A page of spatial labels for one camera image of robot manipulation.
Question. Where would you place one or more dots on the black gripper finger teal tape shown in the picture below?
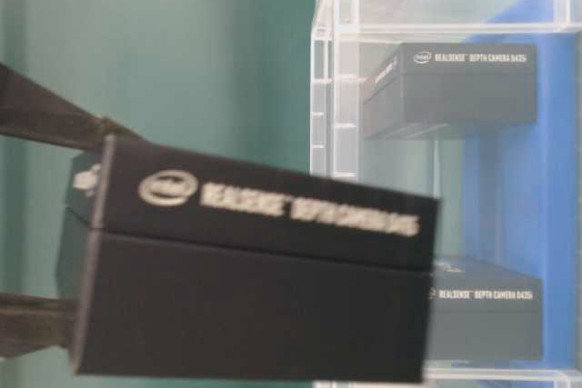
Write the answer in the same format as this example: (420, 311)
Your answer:
(32, 112)
(30, 323)

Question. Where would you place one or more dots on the black realsense box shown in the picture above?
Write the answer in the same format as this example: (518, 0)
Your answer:
(449, 89)
(190, 265)
(484, 312)

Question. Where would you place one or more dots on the clear plastic storage case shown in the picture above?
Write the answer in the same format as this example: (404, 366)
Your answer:
(349, 38)

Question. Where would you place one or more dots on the green table cloth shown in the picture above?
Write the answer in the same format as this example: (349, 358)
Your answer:
(222, 76)

